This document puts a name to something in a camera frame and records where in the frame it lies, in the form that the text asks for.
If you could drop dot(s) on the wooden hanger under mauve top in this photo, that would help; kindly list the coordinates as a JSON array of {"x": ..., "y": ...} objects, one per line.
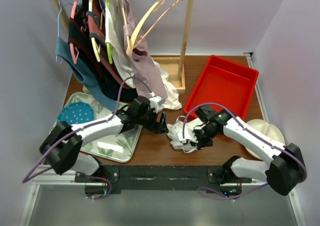
[{"x": 126, "y": 29}]

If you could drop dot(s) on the cream plastic hanger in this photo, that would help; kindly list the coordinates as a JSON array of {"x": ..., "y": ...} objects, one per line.
[{"x": 95, "y": 20}]

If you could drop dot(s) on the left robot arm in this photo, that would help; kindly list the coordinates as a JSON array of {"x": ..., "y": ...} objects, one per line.
[{"x": 62, "y": 148}]

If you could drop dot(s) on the floral serving tray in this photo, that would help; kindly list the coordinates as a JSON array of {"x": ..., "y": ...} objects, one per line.
[{"x": 119, "y": 148}]

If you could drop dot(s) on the cream divided plate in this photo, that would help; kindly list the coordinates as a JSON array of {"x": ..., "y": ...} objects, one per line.
[{"x": 267, "y": 129}]

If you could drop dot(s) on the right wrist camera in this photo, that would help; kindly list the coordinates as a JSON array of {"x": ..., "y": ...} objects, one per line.
[{"x": 186, "y": 135}]

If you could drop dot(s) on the blue polka dot plate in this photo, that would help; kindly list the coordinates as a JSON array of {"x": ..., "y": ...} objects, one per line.
[{"x": 76, "y": 113}]

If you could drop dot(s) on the wooden clothes rack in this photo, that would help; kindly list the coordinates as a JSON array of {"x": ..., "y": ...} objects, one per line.
[{"x": 173, "y": 64}]

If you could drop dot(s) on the pink hanger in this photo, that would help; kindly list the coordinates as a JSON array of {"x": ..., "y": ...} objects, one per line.
[{"x": 77, "y": 29}]

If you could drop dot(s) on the light blue wire hanger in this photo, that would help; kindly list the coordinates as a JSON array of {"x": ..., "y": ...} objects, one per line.
[{"x": 59, "y": 23}]

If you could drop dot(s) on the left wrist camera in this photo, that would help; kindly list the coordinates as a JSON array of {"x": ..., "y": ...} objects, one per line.
[{"x": 156, "y": 102}]

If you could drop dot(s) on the teal tank top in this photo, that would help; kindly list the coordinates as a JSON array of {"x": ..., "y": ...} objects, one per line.
[{"x": 83, "y": 74}]

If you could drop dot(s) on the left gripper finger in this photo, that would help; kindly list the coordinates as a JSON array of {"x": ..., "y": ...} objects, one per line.
[
  {"x": 162, "y": 120},
  {"x": 160, "y": 128}
]

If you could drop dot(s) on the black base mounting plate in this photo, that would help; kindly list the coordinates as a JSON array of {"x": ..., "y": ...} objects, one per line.
[{"x": 167, "y": 178}]

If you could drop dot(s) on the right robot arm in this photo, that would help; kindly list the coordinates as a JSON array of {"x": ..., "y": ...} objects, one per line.
[{"x": 281, "y": 166}]

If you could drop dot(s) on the red plastic bin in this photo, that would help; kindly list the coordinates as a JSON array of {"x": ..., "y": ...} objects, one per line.
[{"x": 226, "y": 83}]

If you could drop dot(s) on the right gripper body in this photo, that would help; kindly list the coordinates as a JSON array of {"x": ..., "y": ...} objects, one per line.
[{"x": 204, "y": 136}]

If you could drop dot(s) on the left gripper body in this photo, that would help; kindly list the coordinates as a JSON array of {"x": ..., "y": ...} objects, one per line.
[{"x": 148, "y": 120}]

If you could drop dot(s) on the green hanger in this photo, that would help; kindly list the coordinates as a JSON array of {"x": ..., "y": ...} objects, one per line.
[{"x": 108, "y": 15}]

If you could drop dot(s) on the white tank top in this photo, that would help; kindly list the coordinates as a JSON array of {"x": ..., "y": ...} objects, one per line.
[{"x": 175, "y": 134}]

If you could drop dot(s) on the mauve tank top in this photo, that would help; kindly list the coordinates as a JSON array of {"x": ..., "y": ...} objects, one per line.
[{"x": 144, "y": 69}]

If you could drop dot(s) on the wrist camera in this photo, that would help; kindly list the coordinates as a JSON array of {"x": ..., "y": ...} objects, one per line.
[
  {"x": 186, "y": 135},
  {"x": 156, "y": 102}
]

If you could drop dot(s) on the white hanging garment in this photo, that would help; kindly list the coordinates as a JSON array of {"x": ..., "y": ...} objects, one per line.
[{"x": 116, "y": 38}]

